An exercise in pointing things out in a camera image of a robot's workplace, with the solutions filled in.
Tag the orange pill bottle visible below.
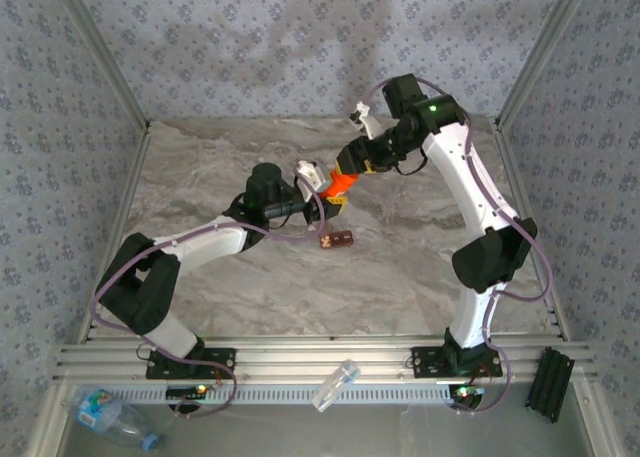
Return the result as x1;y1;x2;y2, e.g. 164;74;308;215
322;169;361;202

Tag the brown pill organizer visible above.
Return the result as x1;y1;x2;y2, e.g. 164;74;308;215
319;230;355;251

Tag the clear plastic box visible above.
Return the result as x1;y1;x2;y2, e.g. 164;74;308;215
310;359;361;412

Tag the left controller board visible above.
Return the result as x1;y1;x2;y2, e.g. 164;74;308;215
166;384;209;401

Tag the controller board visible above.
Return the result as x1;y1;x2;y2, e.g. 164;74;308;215
448;384;486;403
166;384;209;401

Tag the right controller board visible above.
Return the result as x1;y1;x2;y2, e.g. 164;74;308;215
448;384;486;403

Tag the black extrusion piece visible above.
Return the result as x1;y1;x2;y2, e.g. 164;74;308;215
524;346;575;423

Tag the clear plastic water bottle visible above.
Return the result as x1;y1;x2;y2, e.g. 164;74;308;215
67;389;164;452

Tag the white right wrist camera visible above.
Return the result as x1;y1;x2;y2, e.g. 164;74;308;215
349;101;384;141

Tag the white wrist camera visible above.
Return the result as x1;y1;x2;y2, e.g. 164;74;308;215
349;101;384;141
293;159;327;194

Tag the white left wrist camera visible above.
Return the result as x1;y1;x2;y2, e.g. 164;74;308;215
293;159;327;194

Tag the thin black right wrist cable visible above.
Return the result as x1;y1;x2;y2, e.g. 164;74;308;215
393;148;430;177

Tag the aluminium right frame post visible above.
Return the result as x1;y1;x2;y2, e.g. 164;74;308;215
494;0;594;128

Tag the aluminium frame post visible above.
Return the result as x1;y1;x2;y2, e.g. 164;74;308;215
49;0;151;131
494;0;594;128

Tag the aluminium left side rail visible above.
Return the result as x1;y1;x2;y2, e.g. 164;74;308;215
74;126;151;338

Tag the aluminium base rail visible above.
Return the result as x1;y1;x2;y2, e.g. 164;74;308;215
52;334;599;383

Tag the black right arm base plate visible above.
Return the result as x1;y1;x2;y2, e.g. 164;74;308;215
410;345;504;378

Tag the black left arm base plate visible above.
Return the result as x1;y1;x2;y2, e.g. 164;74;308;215
145;346;237;381

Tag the grey slotted cable duct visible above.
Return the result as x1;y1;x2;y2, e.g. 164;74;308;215
124;380;454;406

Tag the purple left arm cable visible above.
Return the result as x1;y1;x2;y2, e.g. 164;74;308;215
91;171;327;421

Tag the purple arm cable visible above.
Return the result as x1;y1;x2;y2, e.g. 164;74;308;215
362;76;554;417
91;171;327;421

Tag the aluminium left frame post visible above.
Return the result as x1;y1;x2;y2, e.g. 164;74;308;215
49;0;151;131

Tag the aluminium right side rail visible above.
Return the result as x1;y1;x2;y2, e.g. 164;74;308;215
492;124;571;341

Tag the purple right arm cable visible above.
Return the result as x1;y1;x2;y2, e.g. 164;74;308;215
362;76;554;417

